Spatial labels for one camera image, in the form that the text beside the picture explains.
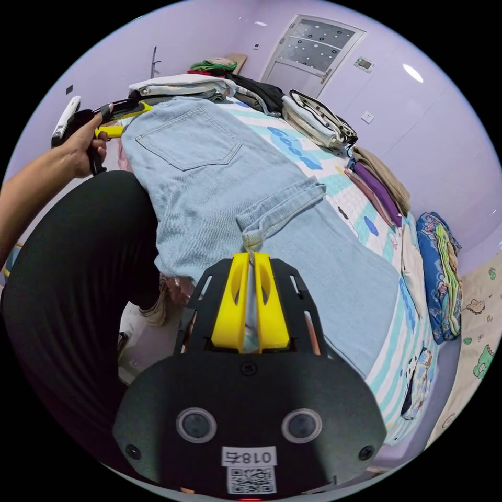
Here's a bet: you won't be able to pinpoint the pile of green red clothes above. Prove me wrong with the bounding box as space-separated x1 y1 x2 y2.
187 56 239 77

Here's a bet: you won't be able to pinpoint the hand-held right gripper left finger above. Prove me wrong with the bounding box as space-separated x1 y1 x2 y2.
211 253 250 352

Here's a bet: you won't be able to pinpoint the person's left forearm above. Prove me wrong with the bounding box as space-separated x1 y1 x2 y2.
0 147 79 259

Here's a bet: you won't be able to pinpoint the pile of purple khaki clothes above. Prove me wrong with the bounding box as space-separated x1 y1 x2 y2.
345 145 412 228

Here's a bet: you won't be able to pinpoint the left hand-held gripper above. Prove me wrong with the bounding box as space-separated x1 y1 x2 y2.
72 99 154 176

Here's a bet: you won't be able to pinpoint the plain white garment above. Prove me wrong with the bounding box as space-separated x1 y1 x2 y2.
401 225 427 318

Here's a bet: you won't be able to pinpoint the white door with dotted glass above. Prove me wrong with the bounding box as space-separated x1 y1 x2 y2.
259 15 368 99

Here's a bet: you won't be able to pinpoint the cream cloth with dinosaur print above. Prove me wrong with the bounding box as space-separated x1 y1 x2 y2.
425 257 502 452

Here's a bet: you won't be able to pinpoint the light blue pants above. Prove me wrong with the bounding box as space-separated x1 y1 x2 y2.
121 96 401 379

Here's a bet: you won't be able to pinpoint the bed with printed striped sheet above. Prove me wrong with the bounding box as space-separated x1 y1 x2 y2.
117 96 463 446

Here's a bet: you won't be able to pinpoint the blue floral rolled blanket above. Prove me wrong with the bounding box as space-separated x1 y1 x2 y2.
415 211 463 345

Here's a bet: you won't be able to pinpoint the person's body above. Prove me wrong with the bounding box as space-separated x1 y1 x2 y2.
0 170 169 471

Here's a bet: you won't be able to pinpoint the white garment with black dots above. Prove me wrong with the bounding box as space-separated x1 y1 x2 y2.
281 89 358 151

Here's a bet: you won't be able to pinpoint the person's left hand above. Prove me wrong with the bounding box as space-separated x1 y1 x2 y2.
59 102 115 179

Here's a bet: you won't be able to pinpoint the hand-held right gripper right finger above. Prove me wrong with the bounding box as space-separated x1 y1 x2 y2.
253 252 292 352

